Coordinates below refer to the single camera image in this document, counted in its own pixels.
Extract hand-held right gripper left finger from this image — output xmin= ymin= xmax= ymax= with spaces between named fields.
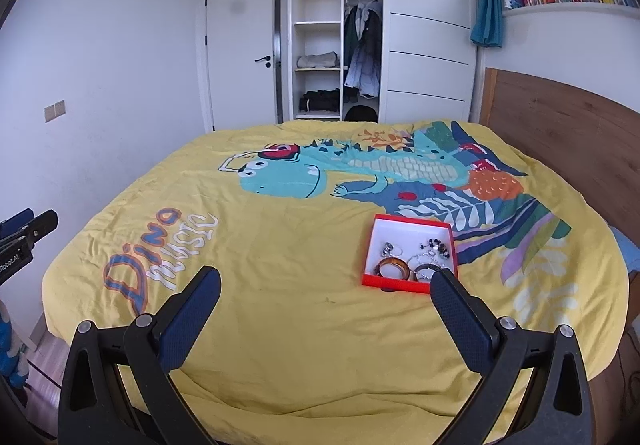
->
xmin=59 ymin=266 xmax=222 ymax=445

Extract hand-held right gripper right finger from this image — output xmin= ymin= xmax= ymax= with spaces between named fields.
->
xmin=430 ymin=269 xmax=596 ymax=445

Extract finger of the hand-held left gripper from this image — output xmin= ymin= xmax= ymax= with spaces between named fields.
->
xmin=0 ymin=210 xmax=35 ymax=240
xmin=17 ymin=209 xmax=59 ymax=243

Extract twisted silver hoop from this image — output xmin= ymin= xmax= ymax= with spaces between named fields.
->
xmin=407 ymin=252 xmax=441 ymax=277
xmin=414 ymin=262 xmax=445 ymax=284

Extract brown and green beaded bracelet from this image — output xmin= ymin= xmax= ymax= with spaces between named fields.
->
xmin=421 ymin=236 xmax=449 ymax=260

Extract red jewelry box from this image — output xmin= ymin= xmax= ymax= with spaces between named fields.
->
xmin=361 ymin=214 xmax=458 ymax=295

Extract amber bangle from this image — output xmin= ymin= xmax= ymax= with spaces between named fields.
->
xmin=376 ymin=257 xmax=413 ymax=282

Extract yellow dinosaur printed blanket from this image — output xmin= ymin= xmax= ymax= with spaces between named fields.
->
xmin=42 ymin=120 xmax=630 ymax=445

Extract light blue bed sheet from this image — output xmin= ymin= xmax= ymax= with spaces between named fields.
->
xmin=606 ymin=220 xmax=640 ymax=277

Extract wooden headboard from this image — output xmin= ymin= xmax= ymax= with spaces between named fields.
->
xmin=480 ymin=67 xmax=640 ymax=246

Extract black bag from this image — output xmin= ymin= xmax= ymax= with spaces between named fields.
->
xmin=344 ymin=106 xmax=379 ymax=124

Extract black folded clothes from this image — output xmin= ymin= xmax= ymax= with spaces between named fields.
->
xmin=300 ymin=90 xmax=342 ymax=114

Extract grey folded clothes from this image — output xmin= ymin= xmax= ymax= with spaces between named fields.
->
xmin=297 ymin=52 xmax=342 ymax=71

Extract hanging clothes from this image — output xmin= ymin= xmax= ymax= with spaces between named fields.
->
xmin=342 ymin=0 xmax=382 ymax=102

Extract white door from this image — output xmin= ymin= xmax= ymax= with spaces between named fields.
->
xmin=205 ymin=0 xmax=279 ymax=133

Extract white wardrobe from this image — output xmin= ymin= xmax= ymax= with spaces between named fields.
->
xmin=287 ymin=0 xmax=478 ymax=126

